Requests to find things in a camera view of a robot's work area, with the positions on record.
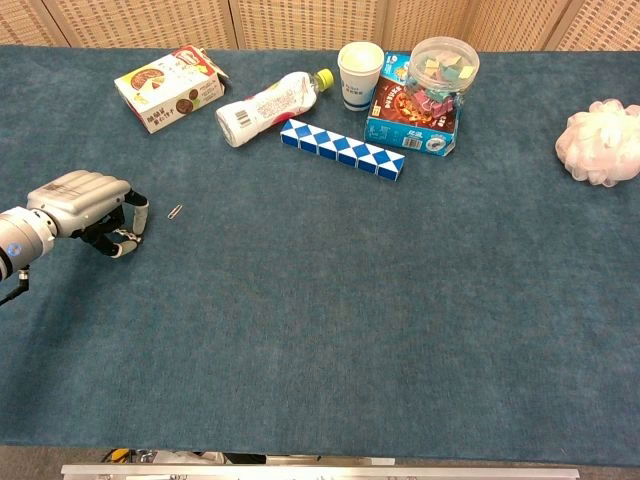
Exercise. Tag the blue red card box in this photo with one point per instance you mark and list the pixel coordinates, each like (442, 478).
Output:
(412, 117)

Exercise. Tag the plastic bottle with yellow cap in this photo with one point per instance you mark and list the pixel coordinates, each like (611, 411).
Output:
(265, 107)

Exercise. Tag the white mesh bath sponge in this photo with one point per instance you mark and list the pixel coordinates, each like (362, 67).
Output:
(600, 142)

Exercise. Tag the clear jar of binder clips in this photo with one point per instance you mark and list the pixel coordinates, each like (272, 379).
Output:
(442, 72)

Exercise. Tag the silver paper clip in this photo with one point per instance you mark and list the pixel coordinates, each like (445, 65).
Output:
(174, 211)

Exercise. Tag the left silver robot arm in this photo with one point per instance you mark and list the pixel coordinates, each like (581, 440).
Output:
(22, 237)

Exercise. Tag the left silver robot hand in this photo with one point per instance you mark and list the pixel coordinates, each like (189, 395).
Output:
(82, 200)

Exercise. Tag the woven rattan folding screen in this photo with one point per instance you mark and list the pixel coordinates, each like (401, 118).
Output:
(310, 22)

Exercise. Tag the white paper cup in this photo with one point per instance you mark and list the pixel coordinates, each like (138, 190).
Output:
(359, 75)

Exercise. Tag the blue felt table cloth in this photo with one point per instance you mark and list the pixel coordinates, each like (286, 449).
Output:
(320, 325)

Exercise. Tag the blue white snake cube puzzle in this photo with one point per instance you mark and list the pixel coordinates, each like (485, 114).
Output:
(342, 149)

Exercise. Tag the white cookie box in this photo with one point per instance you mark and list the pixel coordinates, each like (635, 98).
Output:
(165, 92)

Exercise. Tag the silver aluminium frame rail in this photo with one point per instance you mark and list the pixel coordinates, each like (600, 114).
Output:
(320, 472)

